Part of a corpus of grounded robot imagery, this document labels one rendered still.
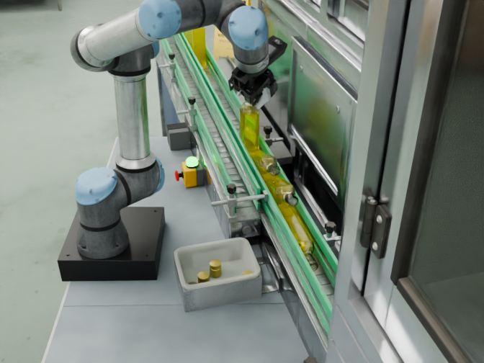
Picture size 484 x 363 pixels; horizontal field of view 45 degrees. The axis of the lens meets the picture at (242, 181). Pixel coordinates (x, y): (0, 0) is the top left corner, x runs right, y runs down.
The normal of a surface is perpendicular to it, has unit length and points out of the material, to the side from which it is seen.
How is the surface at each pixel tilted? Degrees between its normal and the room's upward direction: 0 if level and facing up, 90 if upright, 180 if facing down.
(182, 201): 0
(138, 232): 2
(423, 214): 90
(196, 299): 90
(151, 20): 88
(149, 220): 2
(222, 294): 90
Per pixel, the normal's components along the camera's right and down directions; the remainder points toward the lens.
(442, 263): -0.97, 0.14
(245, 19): -0.07, -0.29
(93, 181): -0.07, -0.80
